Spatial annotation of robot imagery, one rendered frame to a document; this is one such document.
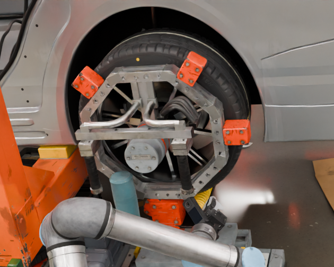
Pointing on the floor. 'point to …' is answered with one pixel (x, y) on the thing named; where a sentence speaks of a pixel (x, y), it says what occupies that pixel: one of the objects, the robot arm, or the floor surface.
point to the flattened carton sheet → (332, 181)
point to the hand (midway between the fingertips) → (210, 197)
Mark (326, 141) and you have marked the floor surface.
